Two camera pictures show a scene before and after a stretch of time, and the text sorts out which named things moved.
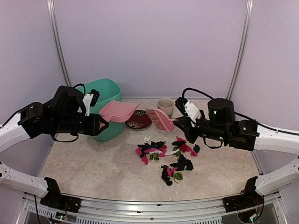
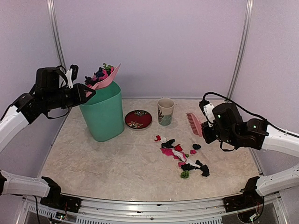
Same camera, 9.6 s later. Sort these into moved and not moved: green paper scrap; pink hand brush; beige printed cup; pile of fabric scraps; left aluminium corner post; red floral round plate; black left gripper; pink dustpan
Moved: pink hand brush; black left gripper; pink dustpan; green paper scrap; pile of fabric scraps
Not moved: left aluminium corner post; red floral round plate; beige printed cup
